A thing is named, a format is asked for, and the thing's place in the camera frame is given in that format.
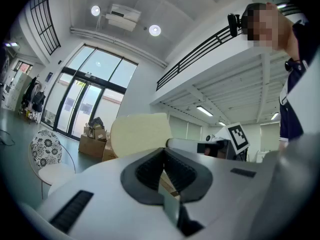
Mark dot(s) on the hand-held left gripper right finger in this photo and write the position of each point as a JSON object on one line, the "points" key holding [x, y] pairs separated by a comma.
{"points": [[225, 184]]}

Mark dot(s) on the small brown cardboard box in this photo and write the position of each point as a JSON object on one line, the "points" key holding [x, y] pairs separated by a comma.
{"points": [[108, 154]]}

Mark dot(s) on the person's head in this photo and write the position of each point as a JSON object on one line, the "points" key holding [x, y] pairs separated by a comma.
{"points": [[268, 26]]}

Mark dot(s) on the long tube ceiling light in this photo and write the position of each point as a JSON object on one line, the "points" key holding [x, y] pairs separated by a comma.
{"points": [[275, 116], [204, 110]]}

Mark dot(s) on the large brown cardboard box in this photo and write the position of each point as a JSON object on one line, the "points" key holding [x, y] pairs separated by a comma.
{"points": [[91, 146]]}

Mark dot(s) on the black framed glass door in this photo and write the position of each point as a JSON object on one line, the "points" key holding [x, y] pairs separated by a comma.
{"points": [[82, 96]]}

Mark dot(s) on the coat rack with clothes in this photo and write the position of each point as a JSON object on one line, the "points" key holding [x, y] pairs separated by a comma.
{"points": [[32, 96]]}

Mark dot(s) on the round ceiling lamp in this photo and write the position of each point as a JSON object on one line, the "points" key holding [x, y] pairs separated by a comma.
{"points": [[95, 10], [154, 30]]}

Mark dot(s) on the black head-mounted camera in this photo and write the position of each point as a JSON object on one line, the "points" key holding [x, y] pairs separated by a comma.
{"points": [[233, 24]]}

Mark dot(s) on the black mezzanine railing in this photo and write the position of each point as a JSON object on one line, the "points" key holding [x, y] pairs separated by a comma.
{"points": [[195, 56]]}

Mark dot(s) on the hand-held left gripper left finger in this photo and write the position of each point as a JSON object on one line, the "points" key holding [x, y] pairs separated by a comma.
{"points": [[105, 199]]}

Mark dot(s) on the navy blue shirt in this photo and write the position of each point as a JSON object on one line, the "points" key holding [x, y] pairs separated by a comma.
{"points": [[292, 104]]}

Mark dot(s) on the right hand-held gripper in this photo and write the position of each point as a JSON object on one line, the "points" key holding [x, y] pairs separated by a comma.
{"points": [[237, 139]]}

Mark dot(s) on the floral backed white chair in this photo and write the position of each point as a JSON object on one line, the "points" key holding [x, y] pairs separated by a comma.
{"points": [[47, 151]]}

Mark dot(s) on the white ceiling air conditioner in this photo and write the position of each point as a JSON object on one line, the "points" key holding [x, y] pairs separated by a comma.
{"points": [[123, 16]]}

